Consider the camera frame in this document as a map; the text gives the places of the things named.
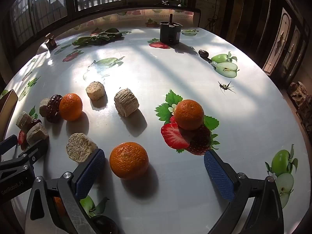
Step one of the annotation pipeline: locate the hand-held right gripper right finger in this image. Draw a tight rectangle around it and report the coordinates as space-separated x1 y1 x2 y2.
204 149 284 234

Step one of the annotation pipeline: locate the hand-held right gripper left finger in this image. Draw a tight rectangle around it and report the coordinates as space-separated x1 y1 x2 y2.
24 148 106 234

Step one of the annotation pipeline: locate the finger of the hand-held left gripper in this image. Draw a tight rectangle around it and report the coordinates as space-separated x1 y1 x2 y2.
0 135 18 155
18 138 48 170

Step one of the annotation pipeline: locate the beige cake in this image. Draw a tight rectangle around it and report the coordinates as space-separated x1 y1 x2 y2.
39 98 51 117
16 111 33 129

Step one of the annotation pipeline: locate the speckled cake piece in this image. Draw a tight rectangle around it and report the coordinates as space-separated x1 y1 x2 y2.
66 133 98 163

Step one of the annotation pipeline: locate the shallow cardboard box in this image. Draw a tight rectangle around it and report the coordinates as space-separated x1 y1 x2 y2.
0 89 19 142

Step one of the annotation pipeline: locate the wrinkled red date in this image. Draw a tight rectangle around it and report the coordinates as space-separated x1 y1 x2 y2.
24 119 42 131
46 94 63 123

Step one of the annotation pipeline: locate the beige cake behind dates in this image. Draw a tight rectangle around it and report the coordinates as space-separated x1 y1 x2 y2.
39 98 51 117

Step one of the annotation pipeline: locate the small dark glass jar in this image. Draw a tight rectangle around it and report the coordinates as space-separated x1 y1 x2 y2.
44 34 58 51

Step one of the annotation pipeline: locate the tan lumpy object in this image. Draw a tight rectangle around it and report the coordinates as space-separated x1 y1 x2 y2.
289 82 309 108

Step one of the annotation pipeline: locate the fruit-print tablecloth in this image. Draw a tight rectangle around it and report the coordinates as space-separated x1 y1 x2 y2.
0 8 308 234

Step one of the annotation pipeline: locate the bunch of leafy greens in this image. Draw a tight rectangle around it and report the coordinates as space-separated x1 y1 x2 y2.
72 28 125 46

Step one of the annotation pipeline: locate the wooden stained-glass door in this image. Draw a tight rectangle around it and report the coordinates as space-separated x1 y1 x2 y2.
262 5 310 76

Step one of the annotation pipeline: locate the black cylindrical container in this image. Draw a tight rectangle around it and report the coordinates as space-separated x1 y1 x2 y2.
160 15 182 45

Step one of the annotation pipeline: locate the hanging black cable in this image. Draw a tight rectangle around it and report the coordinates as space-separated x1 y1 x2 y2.
207 0 220 30

